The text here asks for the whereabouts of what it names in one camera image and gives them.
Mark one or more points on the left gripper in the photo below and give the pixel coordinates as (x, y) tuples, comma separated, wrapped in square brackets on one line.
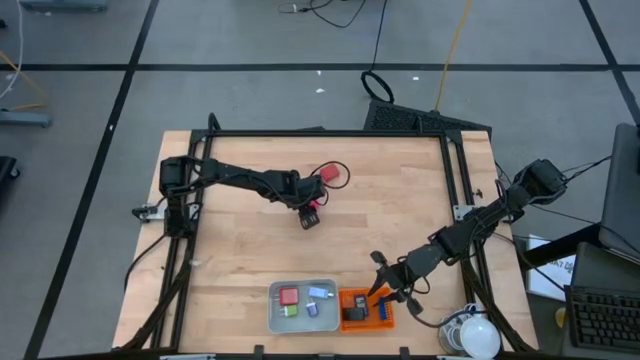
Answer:
[(305, 190)]

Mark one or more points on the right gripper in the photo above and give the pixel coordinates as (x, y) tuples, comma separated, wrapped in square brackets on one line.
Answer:
[(402, 277)]

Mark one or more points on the pink USB charger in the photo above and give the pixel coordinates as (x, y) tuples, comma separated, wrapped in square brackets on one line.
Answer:
[(314, 204)]

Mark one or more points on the blue memory card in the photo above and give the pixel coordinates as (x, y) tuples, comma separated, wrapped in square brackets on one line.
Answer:
[(361, 302)]

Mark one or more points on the black box with screen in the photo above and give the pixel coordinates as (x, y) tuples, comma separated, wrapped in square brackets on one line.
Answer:
[(353, 314)]

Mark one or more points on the light blue charger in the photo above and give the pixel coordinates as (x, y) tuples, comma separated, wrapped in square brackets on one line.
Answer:
[(319, 292)]

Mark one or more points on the blue charger with white base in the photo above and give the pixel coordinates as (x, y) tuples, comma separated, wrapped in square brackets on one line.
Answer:
[(312, 308)]

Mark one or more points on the red square charger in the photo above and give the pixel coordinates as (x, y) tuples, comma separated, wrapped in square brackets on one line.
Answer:
[(288, 296)]

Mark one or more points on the green charger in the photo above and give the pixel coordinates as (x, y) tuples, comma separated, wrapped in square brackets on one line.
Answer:
[(289, 311)]

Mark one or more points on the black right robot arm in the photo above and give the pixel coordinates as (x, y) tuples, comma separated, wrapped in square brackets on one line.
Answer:
[(480, 222)]

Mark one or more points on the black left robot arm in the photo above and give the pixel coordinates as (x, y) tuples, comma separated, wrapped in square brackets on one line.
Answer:
[(235, 175)]

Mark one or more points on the red cube charger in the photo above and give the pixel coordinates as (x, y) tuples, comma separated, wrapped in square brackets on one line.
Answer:
[(329, 173)]

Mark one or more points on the orange plastic basket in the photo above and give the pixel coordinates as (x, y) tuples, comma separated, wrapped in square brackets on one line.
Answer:
[(370, 325)]

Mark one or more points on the silver metal bar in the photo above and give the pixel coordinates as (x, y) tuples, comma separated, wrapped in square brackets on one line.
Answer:
[(187, 357), (447, 357)]

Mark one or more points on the white light bulb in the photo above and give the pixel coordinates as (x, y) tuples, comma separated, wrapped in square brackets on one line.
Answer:
[(480, 339)]

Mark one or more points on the black perforated box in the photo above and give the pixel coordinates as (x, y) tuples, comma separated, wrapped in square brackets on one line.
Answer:
[(425, 120)]

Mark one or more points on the white paper sign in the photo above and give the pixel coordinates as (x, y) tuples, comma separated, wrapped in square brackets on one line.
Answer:
[(550, 272)]

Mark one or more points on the yellow round object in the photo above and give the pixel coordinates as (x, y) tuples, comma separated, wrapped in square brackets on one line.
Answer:
[(559, 317)]

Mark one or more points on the black desk beam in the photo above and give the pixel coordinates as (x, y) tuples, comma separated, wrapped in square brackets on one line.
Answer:
[(560, 247)]

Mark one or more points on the black keyboard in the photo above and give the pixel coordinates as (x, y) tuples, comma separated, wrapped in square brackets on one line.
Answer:
[(605, 315)]

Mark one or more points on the grey stand foot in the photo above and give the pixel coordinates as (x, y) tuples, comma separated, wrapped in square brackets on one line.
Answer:
[(25, 119), (62, 5)]

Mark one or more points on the black floor object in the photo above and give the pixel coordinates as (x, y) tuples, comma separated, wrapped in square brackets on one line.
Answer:
[(7, 172)]

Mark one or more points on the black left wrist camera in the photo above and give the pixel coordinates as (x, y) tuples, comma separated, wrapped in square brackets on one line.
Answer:
[(309, 218)]

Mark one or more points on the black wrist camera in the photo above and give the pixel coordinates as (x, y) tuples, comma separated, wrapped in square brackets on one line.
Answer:
[(309, 218), (377, 257)]

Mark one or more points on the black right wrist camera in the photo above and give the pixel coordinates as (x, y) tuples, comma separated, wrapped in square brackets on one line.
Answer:
[(377, 257)]

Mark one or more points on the black aluminium table frame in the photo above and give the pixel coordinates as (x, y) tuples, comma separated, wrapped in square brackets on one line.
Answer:
[(325, 133)]

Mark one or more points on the black frame clamp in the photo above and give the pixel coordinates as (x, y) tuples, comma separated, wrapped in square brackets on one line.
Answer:
[(258, 351), (404, 352)]

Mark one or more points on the silver arm base bracket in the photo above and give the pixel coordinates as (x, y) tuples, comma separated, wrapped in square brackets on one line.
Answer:
[(462, 212), (150, 212)]

